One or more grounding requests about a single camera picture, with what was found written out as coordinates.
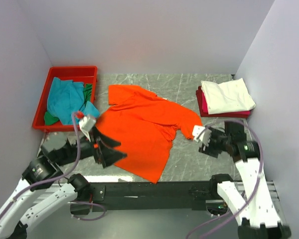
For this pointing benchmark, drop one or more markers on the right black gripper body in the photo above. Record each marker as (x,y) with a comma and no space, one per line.
(217,143)

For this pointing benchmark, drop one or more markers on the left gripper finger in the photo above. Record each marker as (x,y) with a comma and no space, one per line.
(112,156)
(106,140)

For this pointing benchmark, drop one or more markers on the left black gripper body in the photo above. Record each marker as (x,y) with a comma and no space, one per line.
(96,148)

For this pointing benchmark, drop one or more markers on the orange t shirt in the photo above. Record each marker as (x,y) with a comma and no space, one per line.
(145,125)

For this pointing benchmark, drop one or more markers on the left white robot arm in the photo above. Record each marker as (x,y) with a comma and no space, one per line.
(44,188)

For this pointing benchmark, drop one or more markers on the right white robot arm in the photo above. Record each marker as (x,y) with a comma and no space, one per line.
(255,213)

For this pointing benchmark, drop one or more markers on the folded red t shirt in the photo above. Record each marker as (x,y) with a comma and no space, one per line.
(202,103)

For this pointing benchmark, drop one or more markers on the folded white t shirt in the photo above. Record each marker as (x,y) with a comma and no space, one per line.
(227,97)

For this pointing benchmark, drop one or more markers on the green t shirt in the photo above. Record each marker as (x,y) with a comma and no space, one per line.
(88,93)

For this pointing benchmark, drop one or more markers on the black mounting base bar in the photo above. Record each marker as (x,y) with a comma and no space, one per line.
(195,195)

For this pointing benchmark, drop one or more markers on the blue t shirt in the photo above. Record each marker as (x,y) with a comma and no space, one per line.
(67,99)

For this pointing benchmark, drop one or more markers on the red plastic bin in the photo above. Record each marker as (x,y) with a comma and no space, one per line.
(85,74)

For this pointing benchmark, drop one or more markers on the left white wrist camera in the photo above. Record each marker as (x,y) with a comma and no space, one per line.
(86,123)

